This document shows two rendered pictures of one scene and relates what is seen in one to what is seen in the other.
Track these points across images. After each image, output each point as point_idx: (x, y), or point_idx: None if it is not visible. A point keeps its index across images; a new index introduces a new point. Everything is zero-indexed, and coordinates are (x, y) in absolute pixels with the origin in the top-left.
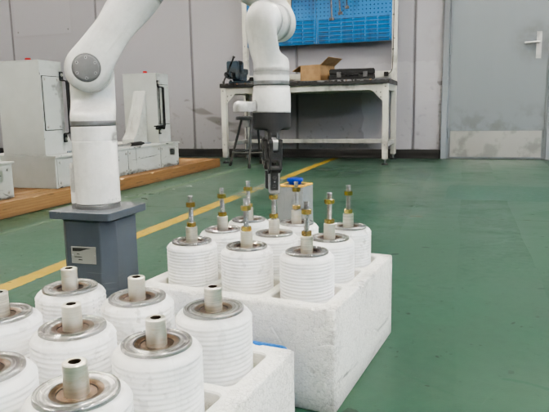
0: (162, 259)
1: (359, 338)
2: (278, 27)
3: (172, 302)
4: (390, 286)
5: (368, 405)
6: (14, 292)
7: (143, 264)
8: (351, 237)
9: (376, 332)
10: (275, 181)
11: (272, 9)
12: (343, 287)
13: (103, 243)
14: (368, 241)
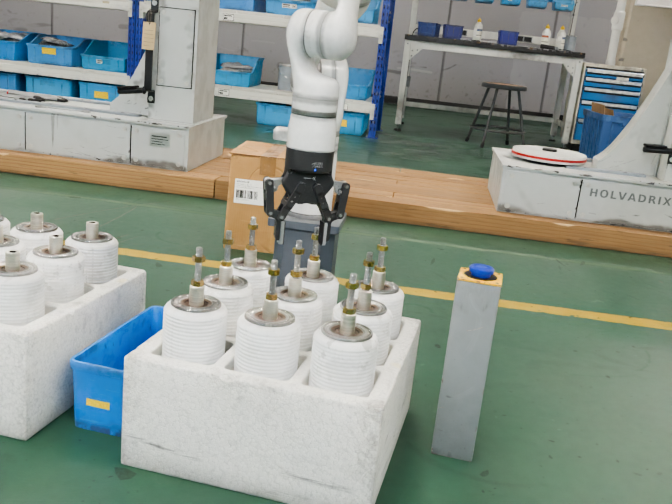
0: (585, 352)
1: (209, 436)
2: (299, 42)
3: (52, 263)
4: (369, 453)
5: (138, 487)
6: (408, 297)
7: (552, 343)
8: (314, 339)
9: (283, 473)
10: (275, 228)
11: (292, 20)
12: (208, 365)
13: (275, 246)
14: (330, 358)
